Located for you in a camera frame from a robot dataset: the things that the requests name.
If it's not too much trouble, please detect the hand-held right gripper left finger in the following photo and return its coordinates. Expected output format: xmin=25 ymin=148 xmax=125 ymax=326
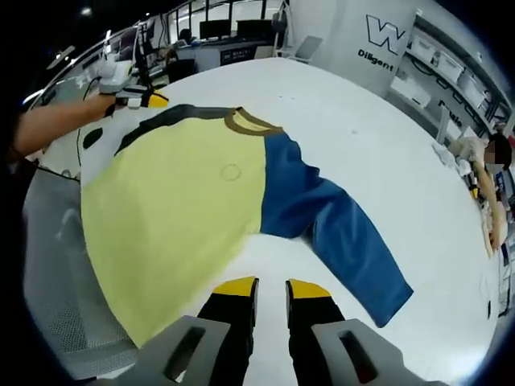
xmin=136 ymin=276 xmax=260 ymax=386

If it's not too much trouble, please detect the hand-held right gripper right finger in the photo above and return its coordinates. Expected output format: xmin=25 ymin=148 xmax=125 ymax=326
xmin=285 ymin=279 xmax=403 ymax=386

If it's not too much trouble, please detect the yellow and blue garment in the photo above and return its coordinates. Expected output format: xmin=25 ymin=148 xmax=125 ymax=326
xmin=80 ymin=103 xmax=415 ymax=349

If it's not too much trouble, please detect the person's left hand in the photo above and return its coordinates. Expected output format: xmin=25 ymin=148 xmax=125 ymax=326
xmin=82 ymin=96 xmax=117 ymax=121

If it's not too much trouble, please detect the black computer mouse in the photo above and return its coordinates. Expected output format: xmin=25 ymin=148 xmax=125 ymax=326
xmin=82 ymin=128 xmax=105 ymax=148

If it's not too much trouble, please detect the grey reception desk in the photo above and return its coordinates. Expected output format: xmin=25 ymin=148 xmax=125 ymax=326
xmin=176 ymin=38 xmax=278 ymax=76

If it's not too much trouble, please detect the white floor stand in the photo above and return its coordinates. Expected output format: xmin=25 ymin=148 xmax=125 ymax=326
xmin=271 ymin=0 xmax=295 ymax=57

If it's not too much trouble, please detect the white office chair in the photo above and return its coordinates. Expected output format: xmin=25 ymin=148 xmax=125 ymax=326
xmin=389 ymin=74 xmax=432 ymax=109
xmin=295 ymin=35 xmax=325 ymax=65

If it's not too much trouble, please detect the grey mesh office chair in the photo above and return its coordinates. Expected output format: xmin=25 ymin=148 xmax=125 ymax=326
xmin=22 ymin=166 xmax=140 ymax=381

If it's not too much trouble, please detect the white crumpled cloth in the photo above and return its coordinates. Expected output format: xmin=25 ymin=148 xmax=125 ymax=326
xmin=432 ymin=142 xmax=458 ymax=168

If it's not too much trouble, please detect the white storage bin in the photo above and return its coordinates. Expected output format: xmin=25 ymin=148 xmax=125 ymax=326
xmin=436 ymin=52 xmax=464 ymax=80
xmin=462 ymin=73 xmax=487 ymax=102
xmin=410 ymin=38 xmax=438 ymax=61

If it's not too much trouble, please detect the white shelving rack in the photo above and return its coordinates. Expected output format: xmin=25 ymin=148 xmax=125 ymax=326
xmin=396 ymin=10 xmax=508 ymax=133

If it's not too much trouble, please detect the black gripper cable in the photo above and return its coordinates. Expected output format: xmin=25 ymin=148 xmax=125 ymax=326
xmin=34 ymin=76 xmax=101 ymax=184

